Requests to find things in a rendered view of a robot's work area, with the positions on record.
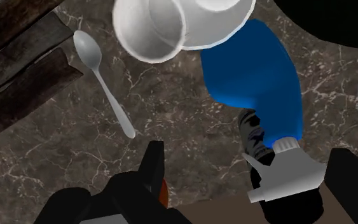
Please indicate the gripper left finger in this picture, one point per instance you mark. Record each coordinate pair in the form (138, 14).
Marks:
(129, 195)

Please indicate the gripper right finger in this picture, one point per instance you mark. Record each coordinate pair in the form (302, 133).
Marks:
(355, 186)

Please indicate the dark patterned bottle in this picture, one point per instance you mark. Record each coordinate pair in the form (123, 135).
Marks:
(290, 208)

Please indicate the grey spoon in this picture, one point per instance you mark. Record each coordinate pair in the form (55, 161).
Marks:
(88, 51)

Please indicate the blue spray bottle white trigger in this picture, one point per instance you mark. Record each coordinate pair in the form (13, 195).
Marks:
(253, 71)

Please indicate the white cup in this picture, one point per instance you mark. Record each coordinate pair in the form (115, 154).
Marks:
(141, 31)

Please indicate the black round dish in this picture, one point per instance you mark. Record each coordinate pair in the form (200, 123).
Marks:
(330, 18)

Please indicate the white bowl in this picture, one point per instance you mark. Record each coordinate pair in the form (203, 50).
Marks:
(209, 24)

